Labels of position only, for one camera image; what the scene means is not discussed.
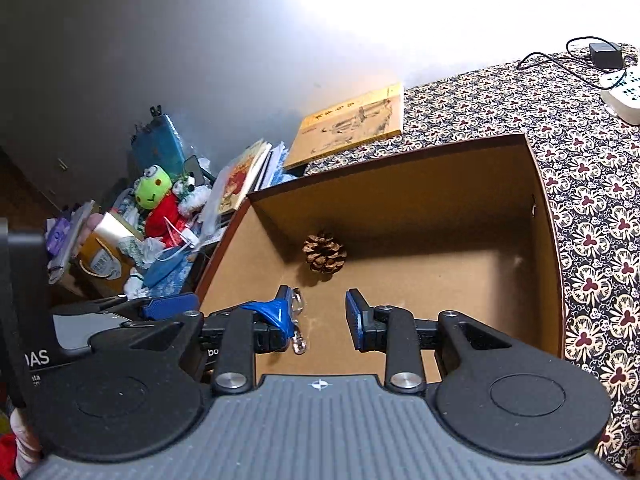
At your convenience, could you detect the orange paper cup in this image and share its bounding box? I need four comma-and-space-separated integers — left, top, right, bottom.
75, 212, 142, 297

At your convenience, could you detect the blue face mask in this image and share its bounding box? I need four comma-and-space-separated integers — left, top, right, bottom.
143, 247, 189, 288

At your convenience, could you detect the green frog plush toy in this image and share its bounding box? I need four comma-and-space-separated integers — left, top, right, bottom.
134, 165, 186, 248

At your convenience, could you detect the brown pine cone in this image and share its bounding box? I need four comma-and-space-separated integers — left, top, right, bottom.
302, 232, 347, 274

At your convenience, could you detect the brown cardboard box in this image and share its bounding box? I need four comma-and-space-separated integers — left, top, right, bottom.
196, 134, 565, 375

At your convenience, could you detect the white panda plush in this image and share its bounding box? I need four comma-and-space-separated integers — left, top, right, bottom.
171, 174, 212, 218

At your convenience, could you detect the blue water bottle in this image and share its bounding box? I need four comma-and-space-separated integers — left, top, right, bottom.
130, 105, 186, 179

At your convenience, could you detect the red yellow book stack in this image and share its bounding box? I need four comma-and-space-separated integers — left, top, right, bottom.
198, 140, 292, 236

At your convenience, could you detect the yellow illustrated book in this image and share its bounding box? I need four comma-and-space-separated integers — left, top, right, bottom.
284, 82, 404, 169

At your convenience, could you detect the floral patterned tablecloth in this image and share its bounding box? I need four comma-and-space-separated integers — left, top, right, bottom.
304, 41, 640, 476

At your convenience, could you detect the white power strip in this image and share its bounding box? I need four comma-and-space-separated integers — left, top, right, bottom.
599, 66, 640, 126

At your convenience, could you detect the black power adapter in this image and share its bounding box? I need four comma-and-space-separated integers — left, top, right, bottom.
589, 41, 624, 70

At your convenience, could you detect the black cable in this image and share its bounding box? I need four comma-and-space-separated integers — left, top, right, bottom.
515, 34, 632, 91

